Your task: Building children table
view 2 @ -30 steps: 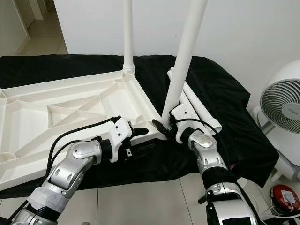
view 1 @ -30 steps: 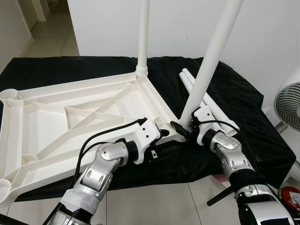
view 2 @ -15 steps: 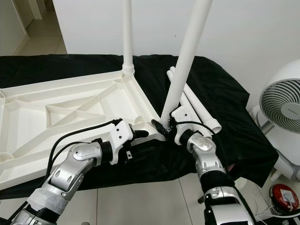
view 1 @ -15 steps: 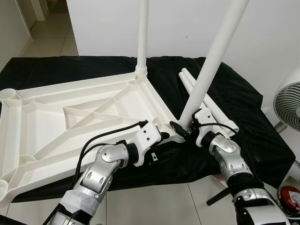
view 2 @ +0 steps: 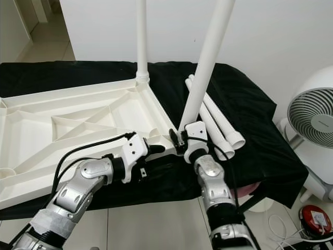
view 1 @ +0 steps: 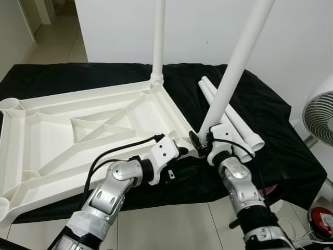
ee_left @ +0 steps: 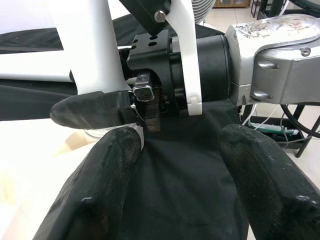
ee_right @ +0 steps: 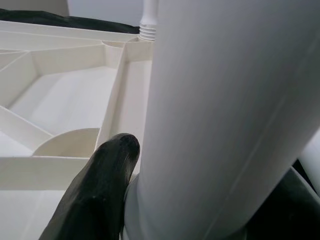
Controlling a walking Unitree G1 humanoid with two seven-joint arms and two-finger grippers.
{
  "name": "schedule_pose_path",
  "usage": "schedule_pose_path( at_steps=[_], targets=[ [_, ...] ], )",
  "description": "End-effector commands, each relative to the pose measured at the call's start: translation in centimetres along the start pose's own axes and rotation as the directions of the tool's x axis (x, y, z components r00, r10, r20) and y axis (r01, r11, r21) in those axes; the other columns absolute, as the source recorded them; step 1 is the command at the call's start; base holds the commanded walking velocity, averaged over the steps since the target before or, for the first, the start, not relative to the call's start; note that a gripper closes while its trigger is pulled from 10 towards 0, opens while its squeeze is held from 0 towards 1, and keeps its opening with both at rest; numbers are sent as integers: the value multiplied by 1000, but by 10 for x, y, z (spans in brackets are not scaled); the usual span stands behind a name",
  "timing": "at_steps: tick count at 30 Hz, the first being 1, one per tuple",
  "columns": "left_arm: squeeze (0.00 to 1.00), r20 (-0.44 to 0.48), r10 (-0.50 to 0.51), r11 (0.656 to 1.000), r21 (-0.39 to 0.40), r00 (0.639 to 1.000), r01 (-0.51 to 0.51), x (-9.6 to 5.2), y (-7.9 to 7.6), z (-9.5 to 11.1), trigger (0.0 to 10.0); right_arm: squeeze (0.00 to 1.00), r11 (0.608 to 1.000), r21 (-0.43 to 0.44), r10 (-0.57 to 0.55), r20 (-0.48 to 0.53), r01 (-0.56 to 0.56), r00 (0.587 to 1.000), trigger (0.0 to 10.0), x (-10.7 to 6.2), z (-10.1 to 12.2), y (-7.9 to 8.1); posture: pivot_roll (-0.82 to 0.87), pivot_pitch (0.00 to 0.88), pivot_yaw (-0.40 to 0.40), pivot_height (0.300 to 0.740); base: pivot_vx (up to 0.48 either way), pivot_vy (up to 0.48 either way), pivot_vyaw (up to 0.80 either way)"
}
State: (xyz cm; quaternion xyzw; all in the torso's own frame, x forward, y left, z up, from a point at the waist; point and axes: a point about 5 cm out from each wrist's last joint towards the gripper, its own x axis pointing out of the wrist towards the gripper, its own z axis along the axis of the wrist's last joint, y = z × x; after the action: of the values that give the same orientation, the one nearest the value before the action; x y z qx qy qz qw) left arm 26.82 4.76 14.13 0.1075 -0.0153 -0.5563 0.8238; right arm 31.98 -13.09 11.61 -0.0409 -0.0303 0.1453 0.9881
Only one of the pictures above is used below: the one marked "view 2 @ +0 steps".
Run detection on white plastic table leg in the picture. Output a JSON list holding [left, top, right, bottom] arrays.
[[135, 0, 150, 85], [178, 0, 236, 133], [187, 74, 246, 150], [185, 78, 235, 159]]

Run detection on white plastic children table top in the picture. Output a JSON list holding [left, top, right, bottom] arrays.
[[0, 73, 180, 209]]

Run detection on pink fabric item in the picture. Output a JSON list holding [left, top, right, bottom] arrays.
[[234, 182, 258, 198]]

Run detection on grey metal table leg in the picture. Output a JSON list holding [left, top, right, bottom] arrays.
[[237, 193, 266, 211]]

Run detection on white round standing fan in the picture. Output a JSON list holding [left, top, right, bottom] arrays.
[[286, 76, 333, 149]]

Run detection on white grey rounded appliance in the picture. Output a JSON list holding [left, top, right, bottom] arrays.
[[278, 117, 333, 204]]

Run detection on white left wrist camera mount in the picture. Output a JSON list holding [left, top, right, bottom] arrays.
[[119, 133, 149, 183]]

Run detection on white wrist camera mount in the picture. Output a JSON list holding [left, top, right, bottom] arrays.
[[119, 133, 149, 183], [184, 121, 211, 165]]

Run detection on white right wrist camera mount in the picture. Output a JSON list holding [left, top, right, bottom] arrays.
[[184, 121, 211, 165]]

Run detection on white floor cable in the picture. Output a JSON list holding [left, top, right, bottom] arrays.
[[268, 211, 308, 245]]

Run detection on red round cable reel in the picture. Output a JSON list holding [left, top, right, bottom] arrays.
[[299, 205, 331, 235]]

